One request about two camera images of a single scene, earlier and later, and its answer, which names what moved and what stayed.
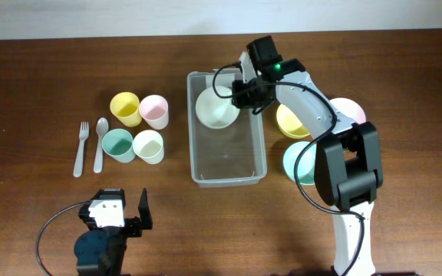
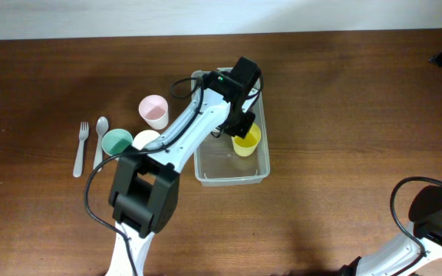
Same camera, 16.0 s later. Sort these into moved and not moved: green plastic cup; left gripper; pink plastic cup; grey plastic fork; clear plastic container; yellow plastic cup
Moved: yellow plastic cup; left gripper
Not moved: pink plastic cup; green plastic cup; grey plastic fork; clear plastic container
